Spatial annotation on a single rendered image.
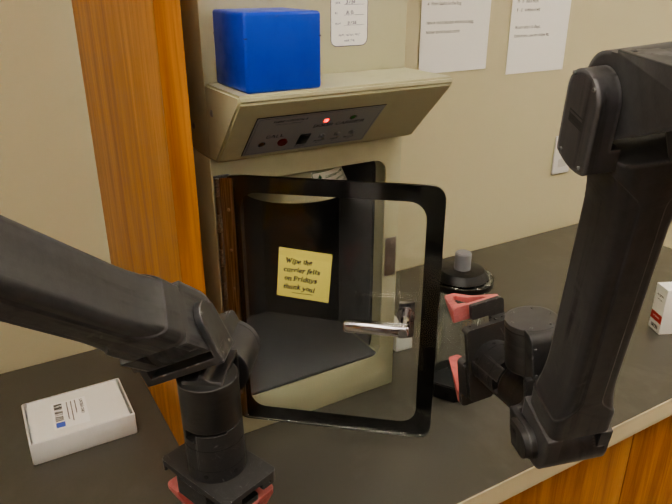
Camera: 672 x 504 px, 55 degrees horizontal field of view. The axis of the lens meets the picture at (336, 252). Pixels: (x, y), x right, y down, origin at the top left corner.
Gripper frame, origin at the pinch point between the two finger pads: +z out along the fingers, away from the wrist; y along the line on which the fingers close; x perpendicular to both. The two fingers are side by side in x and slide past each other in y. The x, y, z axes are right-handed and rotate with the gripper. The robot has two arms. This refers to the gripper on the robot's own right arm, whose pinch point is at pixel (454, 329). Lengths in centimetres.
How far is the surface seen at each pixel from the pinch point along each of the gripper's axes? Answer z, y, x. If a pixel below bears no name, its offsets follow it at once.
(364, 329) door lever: 3.1, 2.1, 11.8
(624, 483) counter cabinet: 7, -50, -38
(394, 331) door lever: 1.0, 1.8, 8.3
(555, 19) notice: 79, 30, -78
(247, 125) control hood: 10.0, 30.6, 21.3
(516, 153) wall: 80, -4, -66
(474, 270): 18.1, -2.0, -14.3
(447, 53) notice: 73, 27, -42
